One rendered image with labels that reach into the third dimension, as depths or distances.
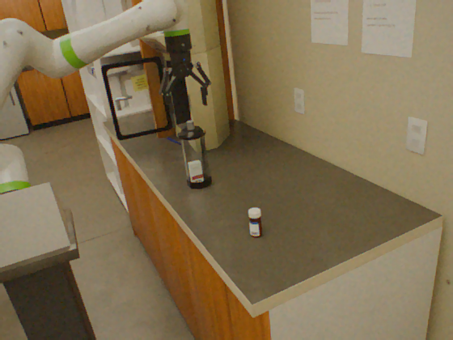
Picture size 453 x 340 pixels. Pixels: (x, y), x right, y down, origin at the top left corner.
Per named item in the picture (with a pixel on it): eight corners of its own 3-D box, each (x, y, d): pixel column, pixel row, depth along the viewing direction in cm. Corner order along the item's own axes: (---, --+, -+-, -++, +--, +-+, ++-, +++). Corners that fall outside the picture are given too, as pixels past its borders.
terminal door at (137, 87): (172, 129, 216) (160, 56, 199) (117, 141, 208) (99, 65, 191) (172, 129, 217) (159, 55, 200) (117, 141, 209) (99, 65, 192)
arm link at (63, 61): (27, 74, 129) (25, 43, 132) (56, 87, 141) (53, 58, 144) (69, 55, 124) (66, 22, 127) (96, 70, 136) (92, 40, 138)
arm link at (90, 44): (83, 29, 135) (98, 60, 138) (65, 33, 124) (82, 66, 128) (173, -14, 123) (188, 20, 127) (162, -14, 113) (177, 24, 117)
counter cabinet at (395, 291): (210, 208, 331) (196, 105, 293) (415, 408, 160) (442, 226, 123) (133, 235, 307) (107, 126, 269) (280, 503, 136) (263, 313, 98)
